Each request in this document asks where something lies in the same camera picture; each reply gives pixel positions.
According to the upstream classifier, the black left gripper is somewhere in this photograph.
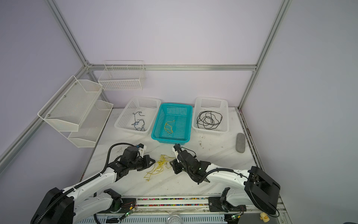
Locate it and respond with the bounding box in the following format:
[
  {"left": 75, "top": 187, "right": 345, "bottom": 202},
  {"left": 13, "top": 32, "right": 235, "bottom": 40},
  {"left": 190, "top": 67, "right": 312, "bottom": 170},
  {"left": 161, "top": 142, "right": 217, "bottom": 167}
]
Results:
[{"left": 129, "top": 154, "right": 155, "bottom": 172}]

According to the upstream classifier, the cable bundle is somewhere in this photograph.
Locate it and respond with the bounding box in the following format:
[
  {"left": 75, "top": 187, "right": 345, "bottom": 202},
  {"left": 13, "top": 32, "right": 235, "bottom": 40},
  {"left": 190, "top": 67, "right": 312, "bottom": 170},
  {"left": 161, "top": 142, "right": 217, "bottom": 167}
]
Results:
[{"left": 144, "top": 154, "right": 175, "bottom": 182}]

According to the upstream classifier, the blue cable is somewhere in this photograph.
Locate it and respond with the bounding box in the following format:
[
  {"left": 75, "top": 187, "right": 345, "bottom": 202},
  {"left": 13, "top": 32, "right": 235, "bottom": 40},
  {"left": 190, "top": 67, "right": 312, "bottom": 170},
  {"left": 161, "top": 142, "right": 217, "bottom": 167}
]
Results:
[{"left": 131, "top": 111, "right": 146, "bottom": 132}]

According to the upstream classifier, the yellow cable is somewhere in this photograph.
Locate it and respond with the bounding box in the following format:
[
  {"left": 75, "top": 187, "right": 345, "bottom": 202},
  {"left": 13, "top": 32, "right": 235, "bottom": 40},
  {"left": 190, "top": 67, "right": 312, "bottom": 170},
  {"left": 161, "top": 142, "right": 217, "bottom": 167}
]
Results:
[{"left": 164, "top": 120, "right": 176, "bottom": 134}]

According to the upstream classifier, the black cable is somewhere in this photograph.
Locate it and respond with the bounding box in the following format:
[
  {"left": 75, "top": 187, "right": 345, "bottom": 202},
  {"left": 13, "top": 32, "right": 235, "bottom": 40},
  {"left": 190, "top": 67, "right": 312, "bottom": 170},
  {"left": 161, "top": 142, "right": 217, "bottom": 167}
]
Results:
[{"left": 196, "top": 110, "right": 223, "bottom": 130}]

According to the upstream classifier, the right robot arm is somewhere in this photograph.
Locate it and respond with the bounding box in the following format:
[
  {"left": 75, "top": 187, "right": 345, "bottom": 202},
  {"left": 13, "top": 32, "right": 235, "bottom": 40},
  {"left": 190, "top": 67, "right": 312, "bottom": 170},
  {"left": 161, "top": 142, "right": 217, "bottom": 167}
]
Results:
[{"left": 170, "top": 145, "right": 281, "bottom": 217}]

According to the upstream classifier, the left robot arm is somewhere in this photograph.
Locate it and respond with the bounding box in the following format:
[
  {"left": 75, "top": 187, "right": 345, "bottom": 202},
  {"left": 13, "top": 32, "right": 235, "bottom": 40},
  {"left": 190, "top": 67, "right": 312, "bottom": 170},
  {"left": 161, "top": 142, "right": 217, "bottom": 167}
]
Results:
[{"left": 30, "top": 143, "right": 156, "bottom": 224}]

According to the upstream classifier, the white plastic basket left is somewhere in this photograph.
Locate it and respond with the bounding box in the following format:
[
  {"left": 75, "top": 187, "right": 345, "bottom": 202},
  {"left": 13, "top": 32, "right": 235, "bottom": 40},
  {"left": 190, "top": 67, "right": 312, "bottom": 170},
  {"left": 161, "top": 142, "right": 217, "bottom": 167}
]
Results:
[{"left": 114, "top": 97, "right": 161, "bottom": 135}]

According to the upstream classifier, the white plastic basket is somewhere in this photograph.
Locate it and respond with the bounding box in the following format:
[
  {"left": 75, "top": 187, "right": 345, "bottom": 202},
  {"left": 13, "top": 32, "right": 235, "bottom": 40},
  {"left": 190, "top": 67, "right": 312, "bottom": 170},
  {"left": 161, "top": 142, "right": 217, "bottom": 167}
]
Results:
[
  {"left": 114, "top": 97, "right": 161, "bottom": 135},
  {"left": 192, "top": 97, "right": 229, "bottom": 136}
]

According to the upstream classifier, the teal plastic basket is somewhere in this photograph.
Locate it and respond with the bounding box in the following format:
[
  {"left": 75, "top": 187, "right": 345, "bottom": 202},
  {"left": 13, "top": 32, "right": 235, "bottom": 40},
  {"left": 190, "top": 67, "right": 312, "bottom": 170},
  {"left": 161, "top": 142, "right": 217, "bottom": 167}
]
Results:
[{"left": 151, "top": 103, "right": 193, "bottom": 145}]

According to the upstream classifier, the grey oval stone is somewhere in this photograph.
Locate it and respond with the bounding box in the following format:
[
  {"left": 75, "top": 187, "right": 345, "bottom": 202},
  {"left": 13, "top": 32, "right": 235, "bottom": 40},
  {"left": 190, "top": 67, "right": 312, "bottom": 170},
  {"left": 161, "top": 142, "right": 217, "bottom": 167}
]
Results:
[{"left": 235, "top": 133, "right": 246, "bottom": 153}]

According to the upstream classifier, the white plastic basket right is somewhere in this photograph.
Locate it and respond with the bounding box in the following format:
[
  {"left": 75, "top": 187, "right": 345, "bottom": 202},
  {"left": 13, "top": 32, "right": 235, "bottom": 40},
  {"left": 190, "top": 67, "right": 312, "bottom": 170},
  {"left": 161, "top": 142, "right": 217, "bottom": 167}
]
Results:
[{"left": 192, "top": 97, "right": 229, "bottom": 136}]

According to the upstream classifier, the small yellow figure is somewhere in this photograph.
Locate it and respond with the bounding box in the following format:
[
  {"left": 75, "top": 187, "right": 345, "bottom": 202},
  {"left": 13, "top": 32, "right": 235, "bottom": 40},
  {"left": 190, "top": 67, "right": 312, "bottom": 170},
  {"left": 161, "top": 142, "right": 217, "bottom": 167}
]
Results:
[{"left": 260, "top": 212, "right": 270, "bottom": 223}]

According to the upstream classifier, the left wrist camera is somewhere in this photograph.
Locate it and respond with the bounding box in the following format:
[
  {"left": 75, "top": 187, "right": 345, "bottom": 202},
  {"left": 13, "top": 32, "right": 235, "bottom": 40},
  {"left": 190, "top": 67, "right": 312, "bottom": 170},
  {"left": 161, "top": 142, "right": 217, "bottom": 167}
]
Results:
[{"left": 136, "top": 144, "right": 147, "bottom": 157}]

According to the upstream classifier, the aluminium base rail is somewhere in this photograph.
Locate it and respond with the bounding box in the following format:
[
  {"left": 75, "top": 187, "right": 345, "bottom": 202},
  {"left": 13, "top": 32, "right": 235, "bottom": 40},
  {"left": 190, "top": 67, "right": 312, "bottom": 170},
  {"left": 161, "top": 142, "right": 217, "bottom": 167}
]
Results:
[{"left": 98, "top": 196, "right": 290, "bottom": 224}]

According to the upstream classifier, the white mesh wall shelf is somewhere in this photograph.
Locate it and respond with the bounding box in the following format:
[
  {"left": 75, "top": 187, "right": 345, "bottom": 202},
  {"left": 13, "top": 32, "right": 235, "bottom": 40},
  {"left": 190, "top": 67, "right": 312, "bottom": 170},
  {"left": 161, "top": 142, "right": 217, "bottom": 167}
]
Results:
[{"left": 37, "top": 76, "right": 113, "bottom": 148}]

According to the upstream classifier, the white wire wall basket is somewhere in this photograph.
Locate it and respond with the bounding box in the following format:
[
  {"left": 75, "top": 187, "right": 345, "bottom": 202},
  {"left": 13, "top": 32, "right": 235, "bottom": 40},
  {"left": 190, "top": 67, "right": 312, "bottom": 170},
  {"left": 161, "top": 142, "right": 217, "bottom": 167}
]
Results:
[{"left": 98, "top": 60, "right": 146, "bottom": 91}]

